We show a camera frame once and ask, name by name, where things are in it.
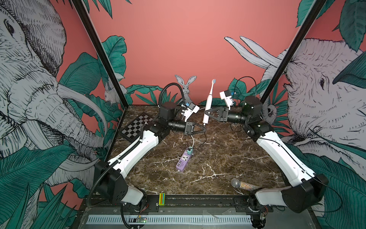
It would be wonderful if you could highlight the white electric toothbrush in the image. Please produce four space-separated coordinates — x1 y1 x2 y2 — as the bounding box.
203 79 216 126

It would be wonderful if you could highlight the teal charger plug adapter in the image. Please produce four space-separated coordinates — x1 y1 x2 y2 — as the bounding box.
186 147 193 155

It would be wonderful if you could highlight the purple power strip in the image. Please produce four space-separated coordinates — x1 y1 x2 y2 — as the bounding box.
176 151 191 172

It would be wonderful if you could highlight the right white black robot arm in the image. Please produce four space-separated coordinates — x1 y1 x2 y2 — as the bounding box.
205 95 328 213

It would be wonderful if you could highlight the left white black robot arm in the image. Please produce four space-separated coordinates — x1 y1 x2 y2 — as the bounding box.
86 102 206 212

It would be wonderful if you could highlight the black white checkerboard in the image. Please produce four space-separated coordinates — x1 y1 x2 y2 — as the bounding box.
121 112 153 143

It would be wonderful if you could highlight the silver glitter microphone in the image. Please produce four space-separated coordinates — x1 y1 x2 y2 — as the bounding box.
230 178 260 192

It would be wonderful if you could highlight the white ventilation grille strip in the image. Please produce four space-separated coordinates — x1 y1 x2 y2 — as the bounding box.
86 215 252 225

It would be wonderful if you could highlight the small green circuit board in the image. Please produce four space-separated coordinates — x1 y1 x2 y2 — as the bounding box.
136 217 147 223

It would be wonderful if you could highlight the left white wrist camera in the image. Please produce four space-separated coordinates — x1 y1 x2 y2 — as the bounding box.
181 103 200 122

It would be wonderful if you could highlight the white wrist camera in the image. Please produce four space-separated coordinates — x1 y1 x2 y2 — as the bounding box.
181 103 200 122
220 90 234 110

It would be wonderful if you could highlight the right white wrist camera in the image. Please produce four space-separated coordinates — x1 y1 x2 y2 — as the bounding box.
220 90 234 110

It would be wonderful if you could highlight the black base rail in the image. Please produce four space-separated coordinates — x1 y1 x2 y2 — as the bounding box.
82 194 312 214

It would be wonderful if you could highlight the right black frame post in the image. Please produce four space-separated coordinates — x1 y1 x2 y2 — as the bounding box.
260 0 326 104

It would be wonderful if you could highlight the black frame post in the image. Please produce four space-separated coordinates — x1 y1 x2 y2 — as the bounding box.
260 0 326 104
71 0 129 110

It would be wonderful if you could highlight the left black frame post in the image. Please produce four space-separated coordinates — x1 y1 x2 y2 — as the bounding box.
71 0 129 110

